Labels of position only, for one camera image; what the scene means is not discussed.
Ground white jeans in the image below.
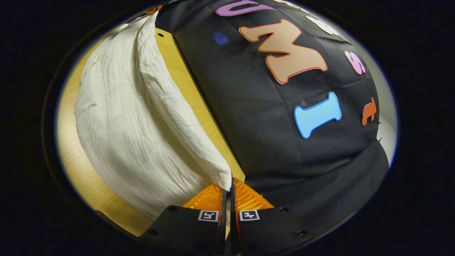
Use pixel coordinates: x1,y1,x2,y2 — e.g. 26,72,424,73
74,11,234,221

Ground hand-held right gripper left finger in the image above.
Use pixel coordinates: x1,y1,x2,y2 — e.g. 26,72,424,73
137,183,228,255

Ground black backdrop cloth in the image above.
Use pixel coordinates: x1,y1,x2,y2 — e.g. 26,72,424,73
155,0,390,246

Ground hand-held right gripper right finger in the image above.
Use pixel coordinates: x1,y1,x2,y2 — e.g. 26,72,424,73
230,177,317,255

